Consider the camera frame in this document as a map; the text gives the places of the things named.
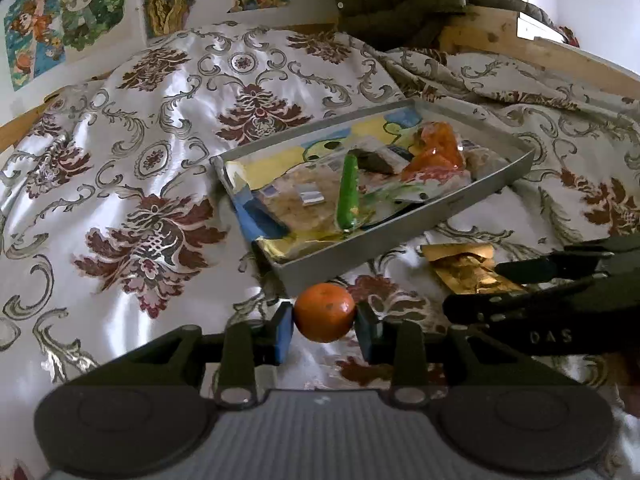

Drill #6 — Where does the orange tangerine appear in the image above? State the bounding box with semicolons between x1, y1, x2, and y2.
294;283;356;344

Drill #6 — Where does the gold foil snack packet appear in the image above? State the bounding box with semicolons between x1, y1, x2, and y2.
421;244;525;295

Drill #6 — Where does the green stick snack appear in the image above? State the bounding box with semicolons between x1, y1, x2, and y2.
335;152;359;232

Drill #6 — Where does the orange snack packet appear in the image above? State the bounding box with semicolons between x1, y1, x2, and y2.
400;122;466;182

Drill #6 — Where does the grey metal tray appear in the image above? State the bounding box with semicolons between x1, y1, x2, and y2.
214;100;534;295

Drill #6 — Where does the beige cracker packet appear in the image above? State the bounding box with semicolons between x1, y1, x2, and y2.
255;162;343;233

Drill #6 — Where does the white labelled snack packet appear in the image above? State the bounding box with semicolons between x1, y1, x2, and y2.
319;134;471;212

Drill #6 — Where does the white floral bedspread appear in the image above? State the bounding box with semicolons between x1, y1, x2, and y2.
1;22;639;479

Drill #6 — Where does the anime character poster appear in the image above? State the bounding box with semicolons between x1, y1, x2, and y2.
1;0;145;92

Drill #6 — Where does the wooden bed frame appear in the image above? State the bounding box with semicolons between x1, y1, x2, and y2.
1;6;639;155

